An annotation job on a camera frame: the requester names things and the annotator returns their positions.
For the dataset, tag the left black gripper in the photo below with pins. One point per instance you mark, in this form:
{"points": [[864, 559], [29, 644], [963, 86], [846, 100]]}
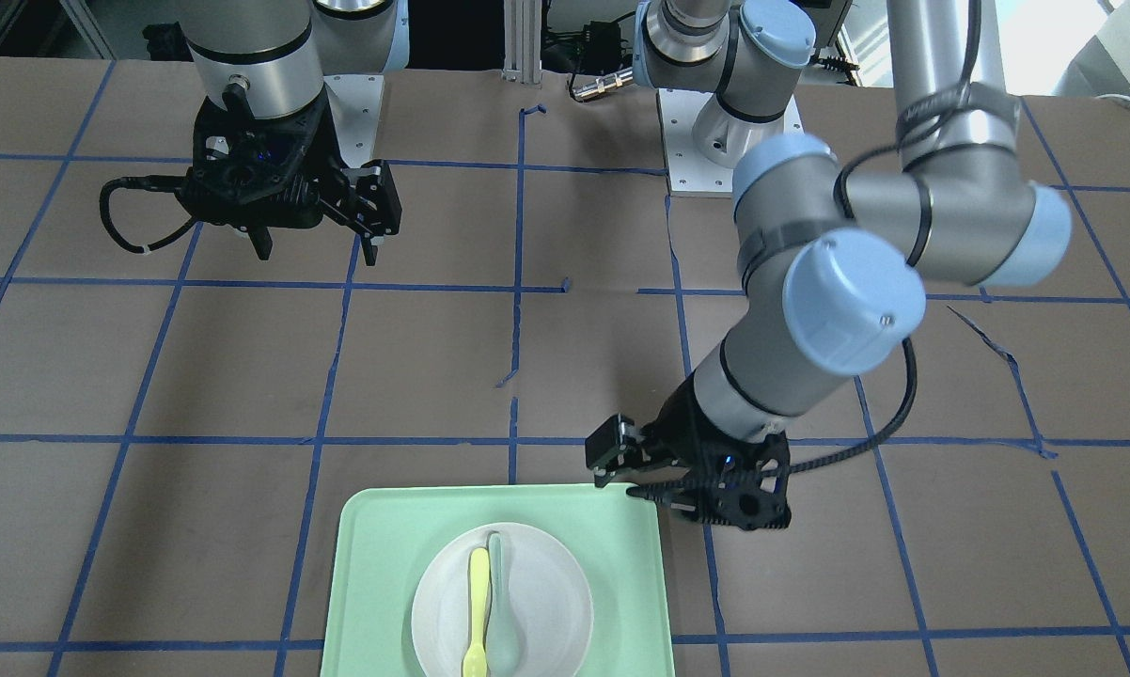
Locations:
{"points": [[680, 420]]}

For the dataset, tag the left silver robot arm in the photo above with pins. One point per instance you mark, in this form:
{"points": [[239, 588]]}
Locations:
{"points": [[833, 255]]}

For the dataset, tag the white round plate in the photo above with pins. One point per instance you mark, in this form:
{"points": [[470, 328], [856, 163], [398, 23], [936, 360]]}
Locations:
{"points": [[549, 596]]}

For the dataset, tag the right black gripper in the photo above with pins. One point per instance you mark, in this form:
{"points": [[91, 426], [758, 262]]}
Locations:
{"points": [[374, 199]]}

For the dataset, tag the light green tray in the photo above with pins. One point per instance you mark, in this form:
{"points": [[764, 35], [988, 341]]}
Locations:
{"points": [[388, 537]]}

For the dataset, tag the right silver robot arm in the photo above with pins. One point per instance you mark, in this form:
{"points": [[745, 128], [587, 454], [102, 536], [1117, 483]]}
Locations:
{"points": [[284, 49]]}

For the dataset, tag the yellow plastic fork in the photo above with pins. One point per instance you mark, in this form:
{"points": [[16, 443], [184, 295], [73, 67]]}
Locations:
{"points": [[475, 661]]}

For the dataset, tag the pale green plastic spoon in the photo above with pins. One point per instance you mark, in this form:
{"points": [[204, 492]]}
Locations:
{"points": [[503, 642]]}

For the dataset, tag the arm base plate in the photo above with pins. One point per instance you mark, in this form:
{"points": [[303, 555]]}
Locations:
{"points": [[355, 101], [703, 142]]}

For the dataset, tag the aluminium frame post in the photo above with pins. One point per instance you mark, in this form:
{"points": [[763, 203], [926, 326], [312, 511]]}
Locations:
{"points": [[522, 25]]}

